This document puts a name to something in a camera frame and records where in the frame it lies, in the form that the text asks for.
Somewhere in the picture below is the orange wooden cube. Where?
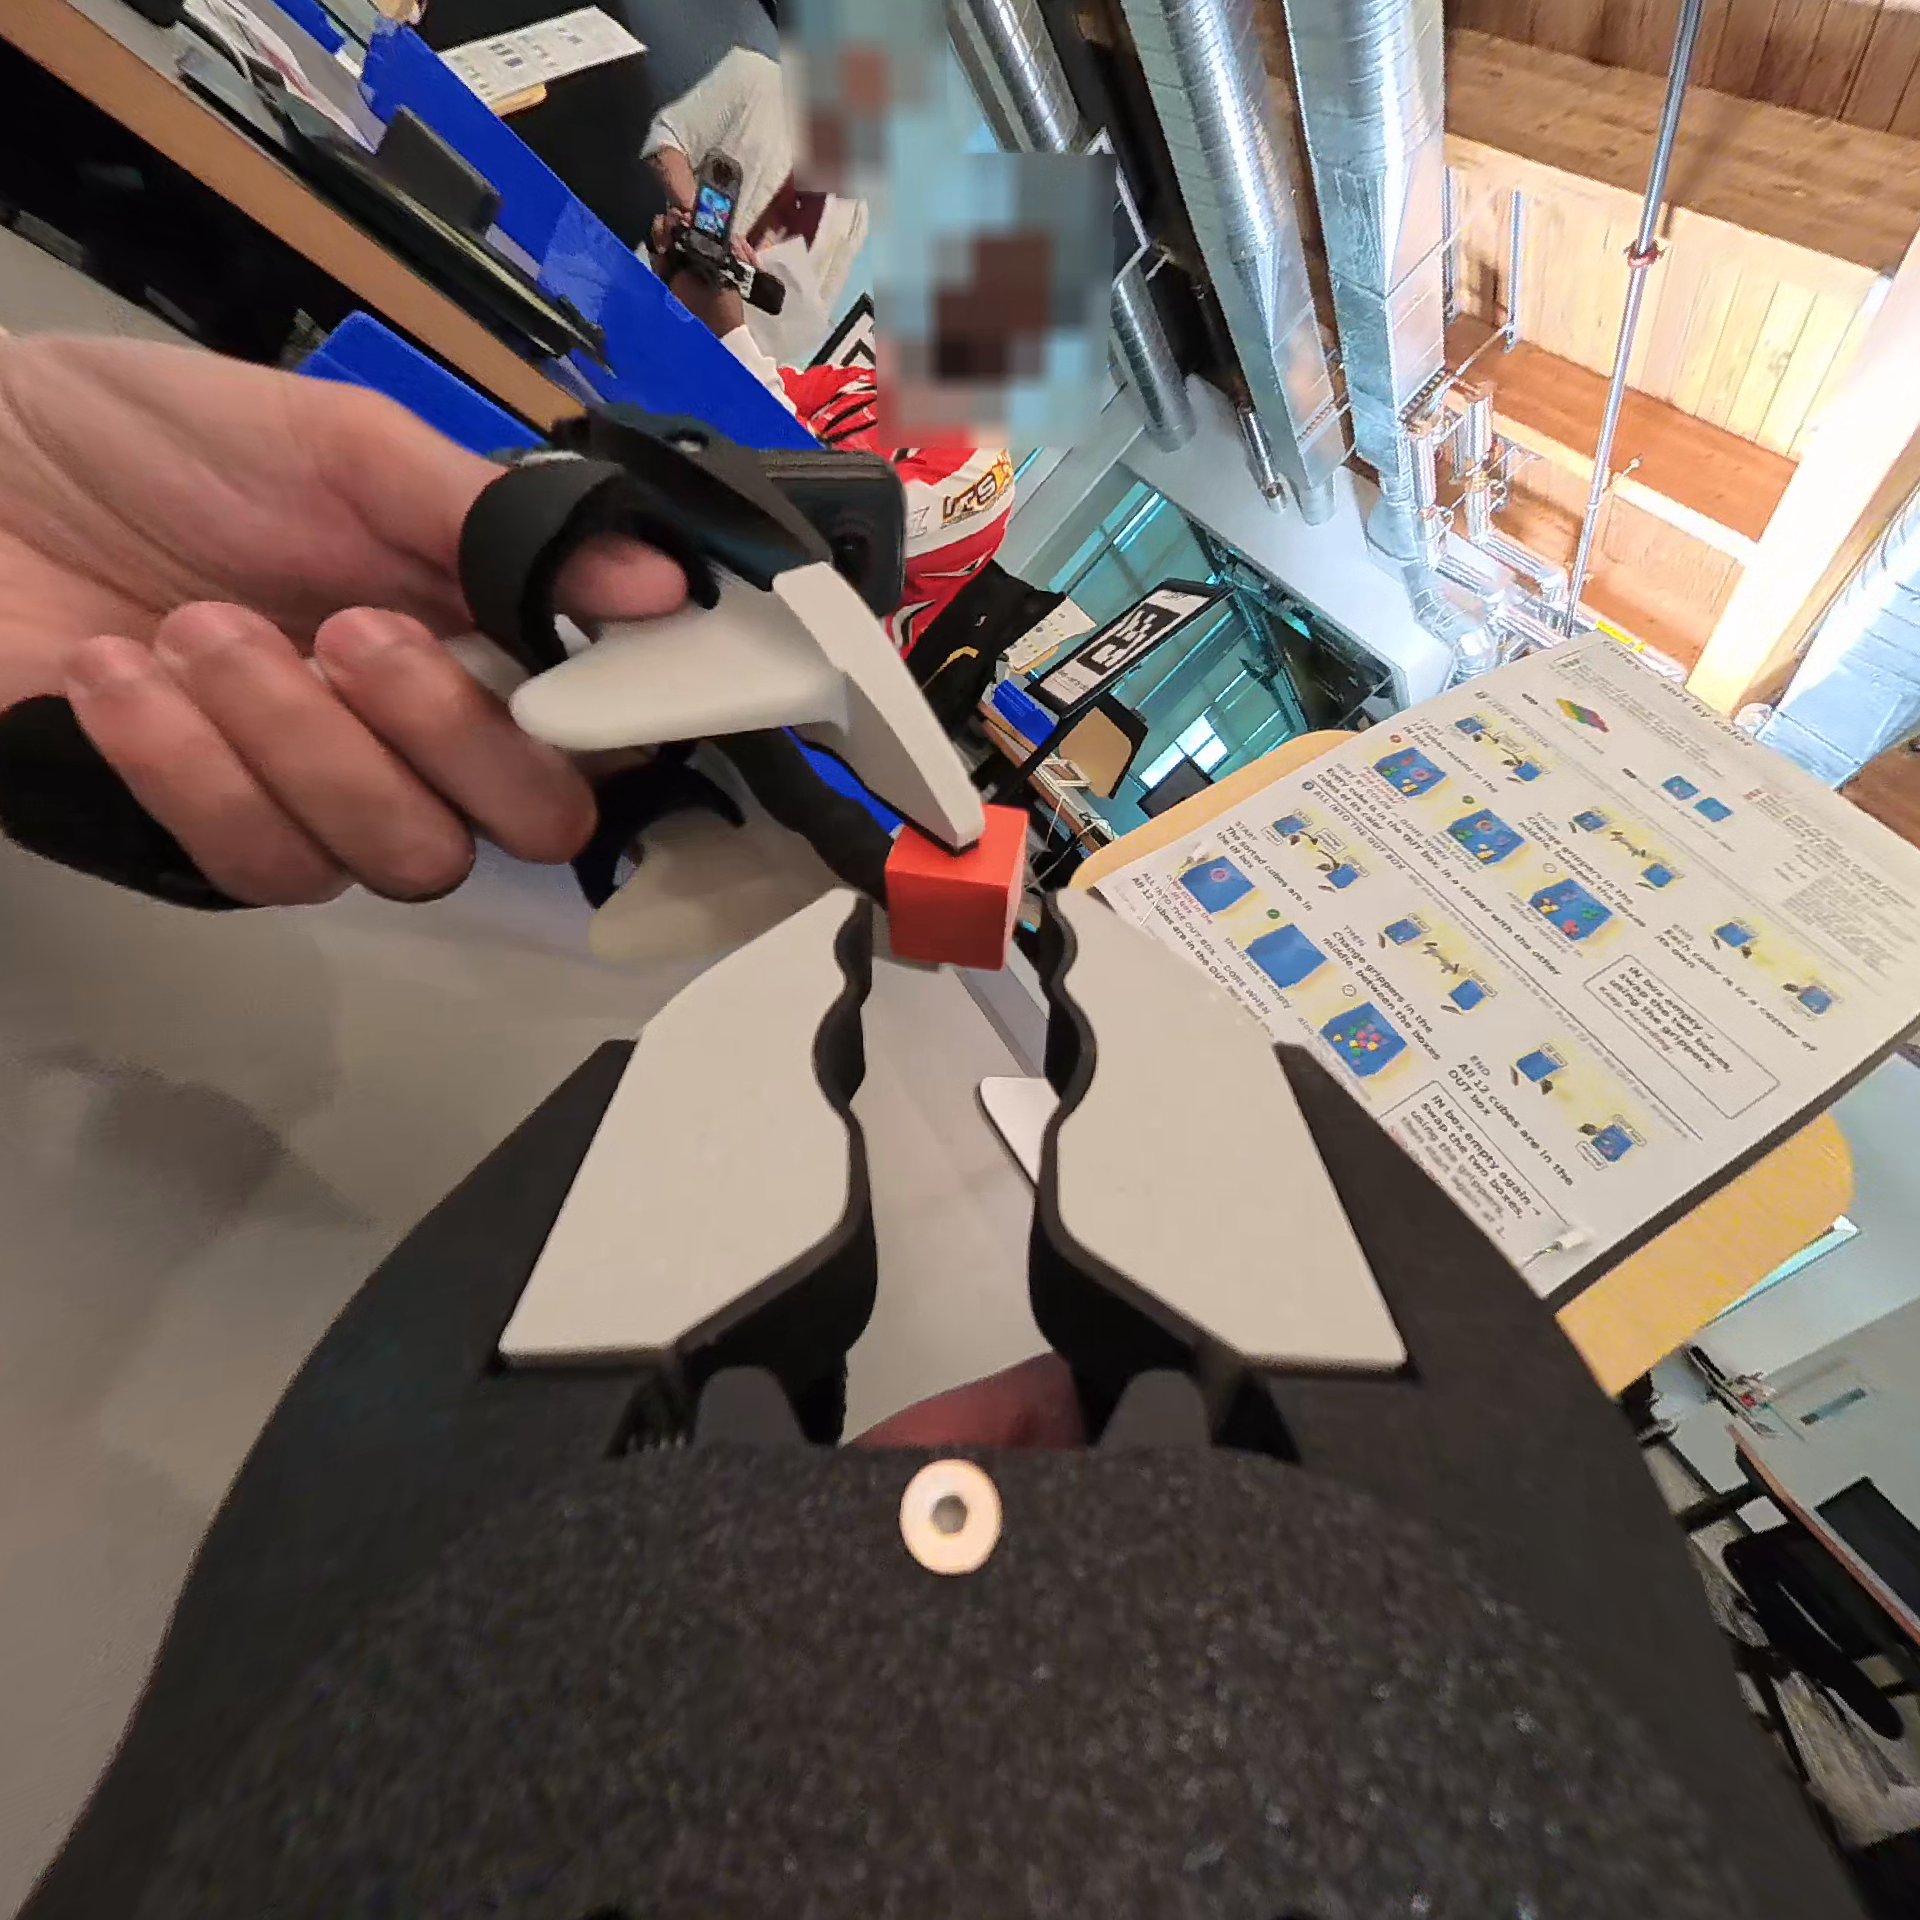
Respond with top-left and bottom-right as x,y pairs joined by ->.
884,803 -> 1033,974

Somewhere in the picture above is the silver ventilation duct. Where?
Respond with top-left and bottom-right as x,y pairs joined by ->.
948,0 -> 1206,455
1280,0 -> 1507,681
1123,0 -> 1347,527

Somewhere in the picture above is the tan backed chair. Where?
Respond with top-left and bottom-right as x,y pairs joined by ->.
1056,703 -> 1153,805

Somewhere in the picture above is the black white tag sign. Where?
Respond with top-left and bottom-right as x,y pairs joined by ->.
1033,583 -> 1236,711

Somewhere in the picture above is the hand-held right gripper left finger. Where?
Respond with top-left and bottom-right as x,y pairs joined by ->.
497,893 -> 881,1450

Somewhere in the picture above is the black camera gimbal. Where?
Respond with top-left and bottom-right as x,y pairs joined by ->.
657,147 -> 793,320

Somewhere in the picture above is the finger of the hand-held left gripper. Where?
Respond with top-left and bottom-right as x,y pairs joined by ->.
733,730 -> 907,918
768,560 -> 991,858

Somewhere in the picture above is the metal pole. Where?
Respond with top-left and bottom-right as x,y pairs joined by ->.
1563,0 -> 1708,635

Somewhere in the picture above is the white paper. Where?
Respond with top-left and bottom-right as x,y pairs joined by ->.
441,7 -> 653,105

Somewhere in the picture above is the wooden document stand white base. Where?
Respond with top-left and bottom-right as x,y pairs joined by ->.
978,730 -> 1864,1401

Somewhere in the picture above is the wooden edged table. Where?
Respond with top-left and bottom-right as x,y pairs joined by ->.
0,0 -> 593,433

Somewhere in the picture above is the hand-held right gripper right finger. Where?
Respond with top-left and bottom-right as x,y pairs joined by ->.
1030,893 -> 1410,1450

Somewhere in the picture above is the printed instruction sheet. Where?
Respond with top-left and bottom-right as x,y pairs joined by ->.
1091,635 -> 1920,1303

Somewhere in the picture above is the person's left hand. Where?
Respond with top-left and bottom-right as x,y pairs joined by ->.
0,328 -> 696,907

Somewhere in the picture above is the black device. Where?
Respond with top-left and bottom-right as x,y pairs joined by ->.
283,108 -> 611,373

